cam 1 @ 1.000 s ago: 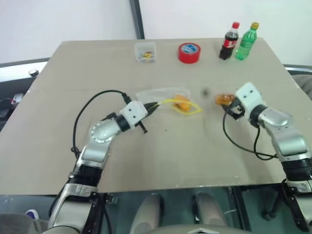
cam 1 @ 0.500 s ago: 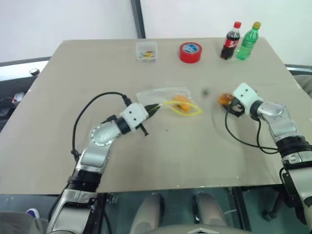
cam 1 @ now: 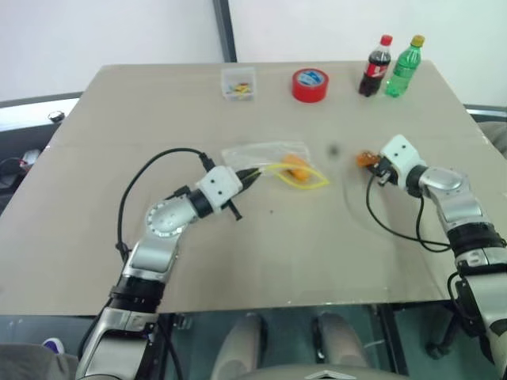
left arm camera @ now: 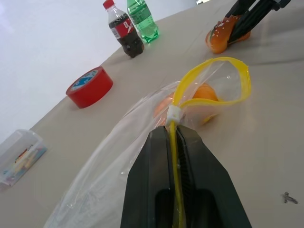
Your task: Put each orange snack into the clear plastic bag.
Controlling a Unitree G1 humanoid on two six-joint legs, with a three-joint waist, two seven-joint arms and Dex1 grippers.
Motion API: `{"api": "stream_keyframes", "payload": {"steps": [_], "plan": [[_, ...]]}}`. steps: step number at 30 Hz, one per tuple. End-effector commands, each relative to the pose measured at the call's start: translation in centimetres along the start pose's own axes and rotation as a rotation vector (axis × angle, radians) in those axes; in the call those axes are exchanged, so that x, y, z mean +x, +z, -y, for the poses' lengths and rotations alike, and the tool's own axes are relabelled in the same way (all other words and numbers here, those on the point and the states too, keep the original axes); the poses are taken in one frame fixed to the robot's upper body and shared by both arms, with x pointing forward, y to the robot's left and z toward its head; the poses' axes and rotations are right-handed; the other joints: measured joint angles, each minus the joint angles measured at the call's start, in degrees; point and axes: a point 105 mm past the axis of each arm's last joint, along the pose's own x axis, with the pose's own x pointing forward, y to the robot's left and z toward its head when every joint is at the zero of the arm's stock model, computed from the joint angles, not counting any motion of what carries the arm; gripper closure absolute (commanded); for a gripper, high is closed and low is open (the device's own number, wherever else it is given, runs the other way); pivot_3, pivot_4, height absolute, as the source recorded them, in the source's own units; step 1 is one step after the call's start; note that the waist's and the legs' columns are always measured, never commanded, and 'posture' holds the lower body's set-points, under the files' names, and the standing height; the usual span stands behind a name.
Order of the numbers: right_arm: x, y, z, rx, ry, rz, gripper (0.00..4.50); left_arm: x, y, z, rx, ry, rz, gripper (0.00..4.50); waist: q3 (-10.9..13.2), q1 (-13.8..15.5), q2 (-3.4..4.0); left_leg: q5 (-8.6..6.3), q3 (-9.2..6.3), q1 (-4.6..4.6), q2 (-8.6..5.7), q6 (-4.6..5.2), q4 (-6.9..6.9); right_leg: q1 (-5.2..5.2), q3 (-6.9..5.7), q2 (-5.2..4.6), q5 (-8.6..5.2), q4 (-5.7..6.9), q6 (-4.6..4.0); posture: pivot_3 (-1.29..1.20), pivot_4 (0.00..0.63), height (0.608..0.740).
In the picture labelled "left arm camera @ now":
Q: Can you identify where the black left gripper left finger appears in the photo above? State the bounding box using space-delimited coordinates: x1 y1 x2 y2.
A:
120 125 177 228

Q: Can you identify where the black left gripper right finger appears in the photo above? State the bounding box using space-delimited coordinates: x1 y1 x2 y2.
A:
176 125 253 228

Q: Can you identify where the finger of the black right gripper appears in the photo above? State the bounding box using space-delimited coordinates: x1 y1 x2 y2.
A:
224 0 249 18
227 0 274 45

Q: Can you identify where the orange sprinkled bread roll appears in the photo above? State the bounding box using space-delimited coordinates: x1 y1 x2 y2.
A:
153 83 219 127
205 14 252 55

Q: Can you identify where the clear yellow-zipper plastic bag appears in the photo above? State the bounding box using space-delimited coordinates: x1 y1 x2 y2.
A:
43 56 252 228

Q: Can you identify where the green bottle with yellow cap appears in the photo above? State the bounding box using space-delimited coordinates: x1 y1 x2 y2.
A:
126 0 160 44

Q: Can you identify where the red tape roll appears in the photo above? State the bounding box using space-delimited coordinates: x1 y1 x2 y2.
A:
65 66 114 109

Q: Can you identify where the cola bottle with red cap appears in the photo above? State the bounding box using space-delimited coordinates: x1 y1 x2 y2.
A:
102 0 146 58

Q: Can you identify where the clear plastic box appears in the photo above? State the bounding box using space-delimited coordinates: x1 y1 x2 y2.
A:
0 128 48 189

